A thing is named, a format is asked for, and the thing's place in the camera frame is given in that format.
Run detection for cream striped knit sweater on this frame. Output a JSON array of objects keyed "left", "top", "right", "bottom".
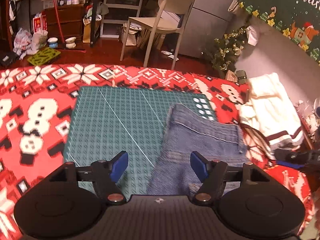
[{"left": 239, "top": 73, "right": 303, "bottom": 151}]

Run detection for green perforated floor tray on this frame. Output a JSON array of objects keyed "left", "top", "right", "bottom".
[{"left": 27, "top": 47, "right": 61, "bottom": 66}]

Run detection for white plastic bag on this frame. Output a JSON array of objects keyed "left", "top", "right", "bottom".
[{"left": 13, "top": 28, "right": 48, "bottom": 60}]

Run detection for dark wooden drawer cabinet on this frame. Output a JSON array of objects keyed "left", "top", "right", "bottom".
[{"left": 42, "top": 4, "right": 85, "bottom": 42}]

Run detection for blue denim jeans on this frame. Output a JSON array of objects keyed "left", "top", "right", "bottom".
[{"left": 147, "top": 104, "right": 248, "bottom": 196}]

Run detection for green cutting mat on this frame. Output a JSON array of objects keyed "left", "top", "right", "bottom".
[{"left": 63, "top": 86, "right": 217, "bottom": 197}]

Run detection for red patterned blanket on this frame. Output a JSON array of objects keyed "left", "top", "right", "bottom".
[{"left": 0, "top": 63, "right": 316, "bottom": 240}]

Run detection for white drawer unit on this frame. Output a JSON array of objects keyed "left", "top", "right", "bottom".
[{"left": 100, "top": 0, "right": 143, "bottom": 39}]

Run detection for small christmas tree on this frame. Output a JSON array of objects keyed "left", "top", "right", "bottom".
[{"left": 204, "top": 24, "right": 248, "bottom": 74}]

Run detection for grey refrigerator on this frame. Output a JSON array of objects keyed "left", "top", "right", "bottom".
[{"left": 179, "top": 0, "right": 233, "bottom": 58}]

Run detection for green christmas wall banner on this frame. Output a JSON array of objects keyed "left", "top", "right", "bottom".
[{"left": 239, "top": 0, "right": 319, "bottom": 62}]

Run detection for beige plastic chair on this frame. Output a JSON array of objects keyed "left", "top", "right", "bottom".
[{"left": 120, "top": 0, "right": 195, "bottom": 69}]

